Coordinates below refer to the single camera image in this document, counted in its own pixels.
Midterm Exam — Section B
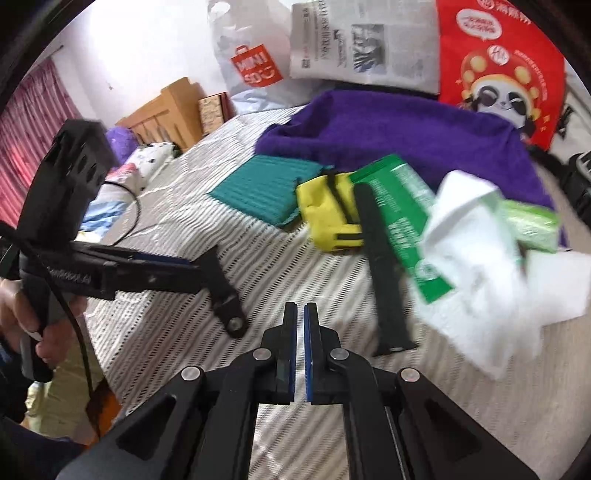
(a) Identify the brown patterned box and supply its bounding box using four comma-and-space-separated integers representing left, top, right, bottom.
198, 92, 232, 137

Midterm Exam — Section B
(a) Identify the white plastic bag orange logo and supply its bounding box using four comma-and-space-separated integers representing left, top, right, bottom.
207, 0, 315, 106

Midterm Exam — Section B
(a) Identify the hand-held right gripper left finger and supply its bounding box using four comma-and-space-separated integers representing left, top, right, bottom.
55, 302, 298, 480

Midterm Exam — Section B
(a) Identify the purple plush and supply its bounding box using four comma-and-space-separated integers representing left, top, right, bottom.
105, 126, 140, 163

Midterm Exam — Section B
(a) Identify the newspaper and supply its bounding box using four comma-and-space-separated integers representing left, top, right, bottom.
289, 0, 440, 96

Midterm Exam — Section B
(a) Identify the white tote bag black logo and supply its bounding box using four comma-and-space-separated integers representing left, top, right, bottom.
551, 91, 591, 158

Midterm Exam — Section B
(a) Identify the wooden headboard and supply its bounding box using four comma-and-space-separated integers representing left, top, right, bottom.
115, 77, 207, 154

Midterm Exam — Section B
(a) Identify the purple towel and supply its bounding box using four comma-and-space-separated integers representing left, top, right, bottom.
254, 89, 567, 246

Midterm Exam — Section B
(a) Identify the white cloth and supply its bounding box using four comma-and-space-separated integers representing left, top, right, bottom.
414, 170, 591, 380

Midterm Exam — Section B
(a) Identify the short black strap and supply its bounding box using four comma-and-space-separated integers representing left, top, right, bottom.
202, 246, 249, 339

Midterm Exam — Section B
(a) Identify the red paper bag panda print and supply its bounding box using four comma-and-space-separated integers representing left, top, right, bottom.
435, 0, 567, 151

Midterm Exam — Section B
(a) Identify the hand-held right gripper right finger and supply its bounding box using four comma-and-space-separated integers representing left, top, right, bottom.
304, 302, 541, 480

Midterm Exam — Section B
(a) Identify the green packet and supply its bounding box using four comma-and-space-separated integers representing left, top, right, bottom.
348, 154, 456, 305

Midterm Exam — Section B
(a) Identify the white printed pillow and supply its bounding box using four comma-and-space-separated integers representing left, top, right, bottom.
105, 141, 180, 191

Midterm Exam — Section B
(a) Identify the person's left hand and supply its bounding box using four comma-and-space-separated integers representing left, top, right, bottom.
0, 277, 89, 366

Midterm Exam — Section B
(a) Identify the yellow pouch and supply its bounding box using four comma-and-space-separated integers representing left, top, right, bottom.
294, 170, 366, 253

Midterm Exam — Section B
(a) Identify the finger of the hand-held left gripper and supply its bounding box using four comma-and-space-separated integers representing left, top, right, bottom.
115, 265, 205, 293
76, 242, 195, 271

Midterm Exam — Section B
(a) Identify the pink curtain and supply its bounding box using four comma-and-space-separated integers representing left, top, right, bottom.
0, 58, 85, 228

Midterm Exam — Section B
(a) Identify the teal ribbed cloth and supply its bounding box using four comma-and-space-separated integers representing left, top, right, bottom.
207, 154, 334, 230

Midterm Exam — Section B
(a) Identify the striped bed sheet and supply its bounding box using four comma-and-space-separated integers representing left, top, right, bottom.
81, 104, 591, 480

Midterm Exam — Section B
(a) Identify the light blue cloth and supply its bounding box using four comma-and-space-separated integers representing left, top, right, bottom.
82, 184, 136, 246

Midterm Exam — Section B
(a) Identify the long black strap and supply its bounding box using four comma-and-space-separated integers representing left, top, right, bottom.
352, 182, 419, 357

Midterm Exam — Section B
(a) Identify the thin black cable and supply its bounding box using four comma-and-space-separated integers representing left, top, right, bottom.
99, 181, 141, 247

